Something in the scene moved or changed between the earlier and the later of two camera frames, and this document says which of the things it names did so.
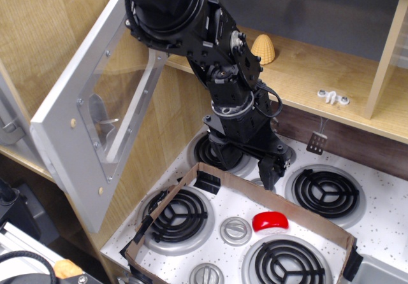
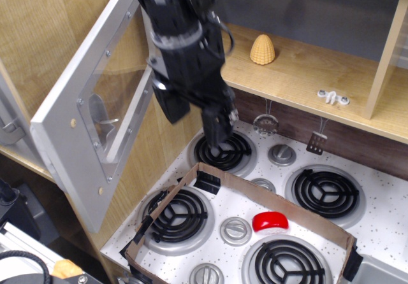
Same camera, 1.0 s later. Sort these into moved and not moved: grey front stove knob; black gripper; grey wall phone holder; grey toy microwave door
Moved: black gripper
Not moved: grey front stove knob; grey wall phone holder; grey toy microwave door
